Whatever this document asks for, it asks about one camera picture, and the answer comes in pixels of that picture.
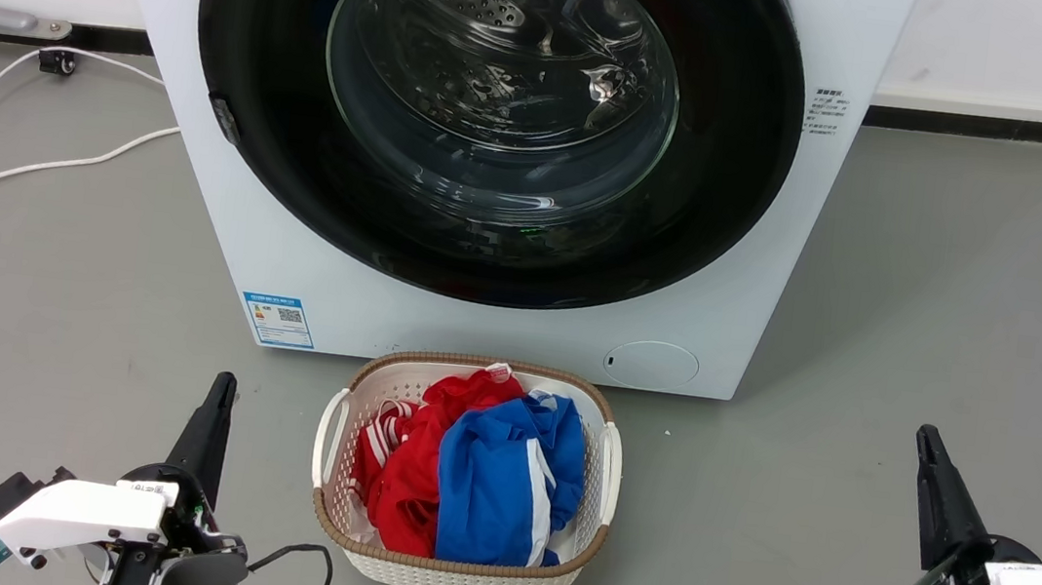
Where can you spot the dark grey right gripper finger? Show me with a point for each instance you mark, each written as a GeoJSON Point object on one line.
{"type": "Point", "coordinates": [959, 534]}
{"type": "Point", "coordinates": [928, 535]}

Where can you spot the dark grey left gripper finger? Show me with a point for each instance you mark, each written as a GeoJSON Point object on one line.
{"type": "Point", "coordinates": [216, 444]}
{"type": "Point", "coordinates": [194, 452]}

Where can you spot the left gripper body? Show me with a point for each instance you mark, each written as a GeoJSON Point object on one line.
{"type": "Point", "coordinates": [195, 569]}

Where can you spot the grey round washer door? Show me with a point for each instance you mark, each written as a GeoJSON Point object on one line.
{"type": "Point", "coordinates": [276, 29]}

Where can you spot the white front-load washing machine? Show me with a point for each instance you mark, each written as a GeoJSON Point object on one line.
{"type": "Point", "coordinates": [693, 332]}

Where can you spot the stainless steel washer drum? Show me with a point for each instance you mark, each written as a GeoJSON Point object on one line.
{"type": "Point", "coordinates": [474, 12]}

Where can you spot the blue energy label sticker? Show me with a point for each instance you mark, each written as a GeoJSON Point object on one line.
{"type": "Point", "coordinates": [278, 320]}

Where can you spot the red garment with white stripes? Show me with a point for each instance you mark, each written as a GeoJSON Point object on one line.
{"type": "Point", "coordinates": [407, 476]}

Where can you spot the white woven laundry basket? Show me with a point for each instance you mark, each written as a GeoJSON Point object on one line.
{"type": "Point", "coordinates": [449, 579]}

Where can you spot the blue garment with white stripe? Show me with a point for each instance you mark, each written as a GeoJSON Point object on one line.
{"type": "Point", "coordinates": [489, 485]}

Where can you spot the round white filter cover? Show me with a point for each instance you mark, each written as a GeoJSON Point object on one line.
{"type": "Point", "coordinates": [652, 365]}

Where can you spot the small black floor plug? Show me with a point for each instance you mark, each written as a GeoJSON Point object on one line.
{"type": "Point", "coordinates": [57, 62]}

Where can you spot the black text instruction sticker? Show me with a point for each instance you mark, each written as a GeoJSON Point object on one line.
{"type": "Point", "coordinates": [827, 113]}

